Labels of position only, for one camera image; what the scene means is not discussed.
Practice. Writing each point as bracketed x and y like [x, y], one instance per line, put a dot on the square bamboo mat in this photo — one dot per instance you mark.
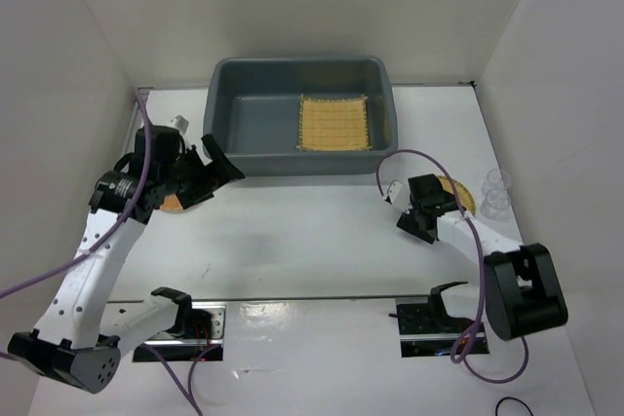
[333, 125]

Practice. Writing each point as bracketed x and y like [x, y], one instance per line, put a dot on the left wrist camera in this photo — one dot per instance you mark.
[180, 124]

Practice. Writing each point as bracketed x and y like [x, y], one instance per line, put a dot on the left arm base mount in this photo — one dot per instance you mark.
[202, 338]

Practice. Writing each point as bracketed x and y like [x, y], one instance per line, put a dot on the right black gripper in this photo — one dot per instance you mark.
[409, 222]

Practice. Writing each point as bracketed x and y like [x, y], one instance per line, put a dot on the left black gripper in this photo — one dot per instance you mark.
[221, 169]

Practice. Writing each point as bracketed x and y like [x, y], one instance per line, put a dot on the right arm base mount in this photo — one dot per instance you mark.
[424, 329]

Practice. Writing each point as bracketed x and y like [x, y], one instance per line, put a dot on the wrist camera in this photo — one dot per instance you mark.
[180, 124]
[398, 196]

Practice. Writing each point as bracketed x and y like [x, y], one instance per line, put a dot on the orange round woven tray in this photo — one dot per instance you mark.
[172, 205]

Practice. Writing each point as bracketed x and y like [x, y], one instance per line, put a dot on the near clear plastic cup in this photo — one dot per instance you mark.
[495, 205]

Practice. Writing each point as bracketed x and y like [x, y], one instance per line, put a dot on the grey plastic bin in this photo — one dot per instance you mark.
[253, 104]

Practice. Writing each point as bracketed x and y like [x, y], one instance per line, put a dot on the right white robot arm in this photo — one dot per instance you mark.
[523, 294]

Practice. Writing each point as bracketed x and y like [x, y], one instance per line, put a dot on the green-rimmed round bamboo tray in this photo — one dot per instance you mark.
[465, 196]

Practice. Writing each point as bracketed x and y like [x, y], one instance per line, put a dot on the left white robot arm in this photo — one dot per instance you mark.
[69, 344]

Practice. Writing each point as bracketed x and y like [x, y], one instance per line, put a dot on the clear plastic cup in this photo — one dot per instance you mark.
[495, 205]
[497, 180]

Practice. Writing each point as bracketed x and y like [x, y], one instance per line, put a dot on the far clear plastic cup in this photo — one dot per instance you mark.
[497, 180]

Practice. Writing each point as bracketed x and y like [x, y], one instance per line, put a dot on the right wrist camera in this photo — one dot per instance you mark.
[398, 196]

